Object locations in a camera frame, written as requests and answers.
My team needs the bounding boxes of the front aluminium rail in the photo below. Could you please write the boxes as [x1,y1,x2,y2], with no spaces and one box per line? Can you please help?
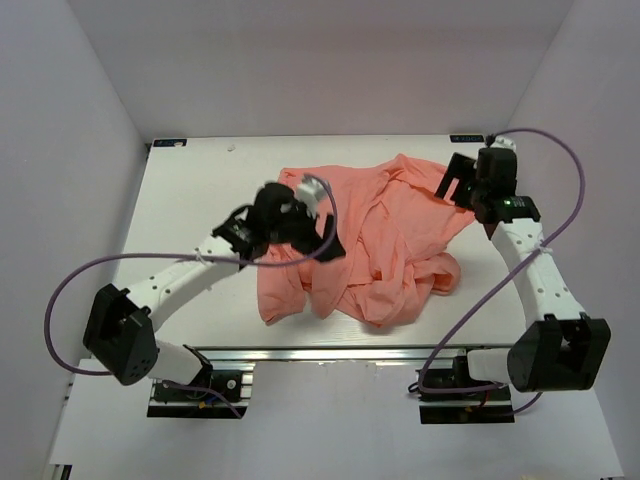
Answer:
[189,341,521,364]

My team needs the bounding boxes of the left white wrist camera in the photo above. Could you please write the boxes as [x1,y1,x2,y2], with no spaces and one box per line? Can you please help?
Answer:
[294,174,327,218]

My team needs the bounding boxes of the salmon pink jacket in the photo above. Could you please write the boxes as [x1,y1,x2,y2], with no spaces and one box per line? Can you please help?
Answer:
[257,154,474,328]

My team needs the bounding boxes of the front white panel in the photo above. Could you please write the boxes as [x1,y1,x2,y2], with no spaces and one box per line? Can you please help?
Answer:
[51,362,622,479]

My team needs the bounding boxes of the blue table label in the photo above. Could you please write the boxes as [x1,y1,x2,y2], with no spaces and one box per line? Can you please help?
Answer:
[152,138,187,148]
[449,134,485,143]

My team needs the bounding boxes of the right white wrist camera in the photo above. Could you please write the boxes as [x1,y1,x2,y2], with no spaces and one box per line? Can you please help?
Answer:
[485,134,516,151]

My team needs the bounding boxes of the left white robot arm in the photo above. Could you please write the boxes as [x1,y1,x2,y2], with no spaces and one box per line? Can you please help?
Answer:
[83,175,346,399]

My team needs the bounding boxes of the right blue table label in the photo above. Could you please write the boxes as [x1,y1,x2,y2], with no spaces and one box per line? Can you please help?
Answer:
[449,134,485,143]

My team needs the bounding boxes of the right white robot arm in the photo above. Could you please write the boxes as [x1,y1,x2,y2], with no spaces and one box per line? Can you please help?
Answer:
[435,148,611,399]

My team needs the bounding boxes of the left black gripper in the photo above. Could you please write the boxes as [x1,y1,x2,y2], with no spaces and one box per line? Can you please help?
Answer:
[266,197,343,262]

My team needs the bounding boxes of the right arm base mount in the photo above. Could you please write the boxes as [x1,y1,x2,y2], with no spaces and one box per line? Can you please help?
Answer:
[407,355,515,425]

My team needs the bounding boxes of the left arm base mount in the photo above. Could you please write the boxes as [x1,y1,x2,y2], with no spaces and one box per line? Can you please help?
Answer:
[146,353,255,420]

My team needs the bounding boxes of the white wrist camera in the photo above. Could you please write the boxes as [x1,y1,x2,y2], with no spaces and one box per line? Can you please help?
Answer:
[485,134,516,151]
[294,174,327,218]

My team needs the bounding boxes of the left blue table label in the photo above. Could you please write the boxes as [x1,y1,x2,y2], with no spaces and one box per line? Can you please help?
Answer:
[152,138,187,148]

